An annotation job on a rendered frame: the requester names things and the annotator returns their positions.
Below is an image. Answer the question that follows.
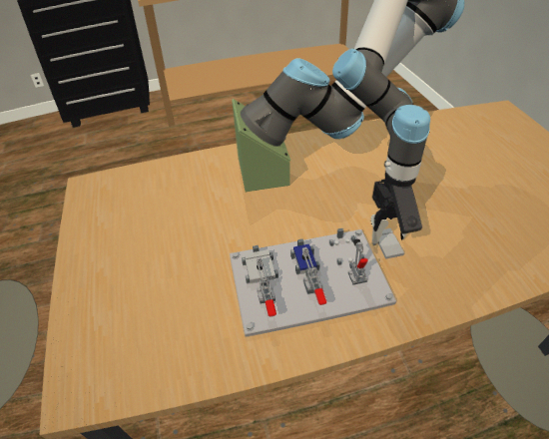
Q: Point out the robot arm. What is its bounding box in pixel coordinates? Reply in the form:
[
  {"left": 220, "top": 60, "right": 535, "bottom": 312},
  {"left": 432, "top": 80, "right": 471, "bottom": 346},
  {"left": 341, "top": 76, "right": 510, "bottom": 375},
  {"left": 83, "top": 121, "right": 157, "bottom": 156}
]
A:
[{"left": 241, "top": 0, "right": 464, "bottom": 233}]

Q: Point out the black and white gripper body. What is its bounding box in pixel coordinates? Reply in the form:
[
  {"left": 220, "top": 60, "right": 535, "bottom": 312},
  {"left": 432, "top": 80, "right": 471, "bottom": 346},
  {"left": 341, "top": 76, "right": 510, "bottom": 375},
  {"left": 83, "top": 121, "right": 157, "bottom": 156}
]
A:
[{"left": 372, "top": 171, "right": 416, "bottom": 220}]

